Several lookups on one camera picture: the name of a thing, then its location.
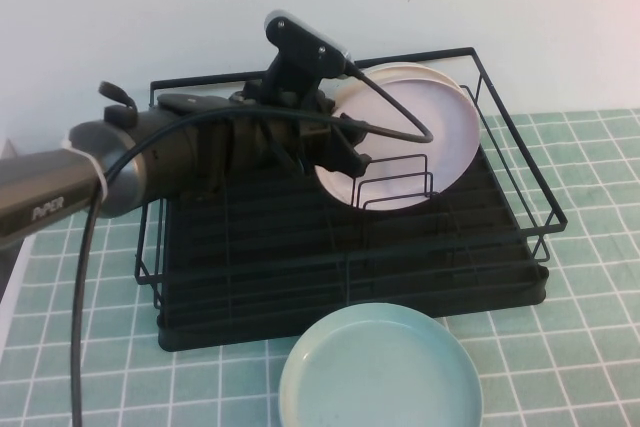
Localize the pink round plate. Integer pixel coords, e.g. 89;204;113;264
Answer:
314;79;482;212

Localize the silver wrist camera black mount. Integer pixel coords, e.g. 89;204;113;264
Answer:
257;9;359;109

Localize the black wire dish rack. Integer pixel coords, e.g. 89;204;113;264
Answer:
134;45;569;313

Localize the black camera cable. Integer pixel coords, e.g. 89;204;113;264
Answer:
69;62;434;427

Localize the green checked tablecloth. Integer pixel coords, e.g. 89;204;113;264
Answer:
0;109;640;427

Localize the white cable tie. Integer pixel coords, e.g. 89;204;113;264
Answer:
63;139;112;198

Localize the black dish drying rack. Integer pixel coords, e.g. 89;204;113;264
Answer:
155;134;551;352

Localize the light blue round plate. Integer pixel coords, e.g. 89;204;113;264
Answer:
278;302;485;427

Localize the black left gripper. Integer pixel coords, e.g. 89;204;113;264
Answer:
227;81;375;180

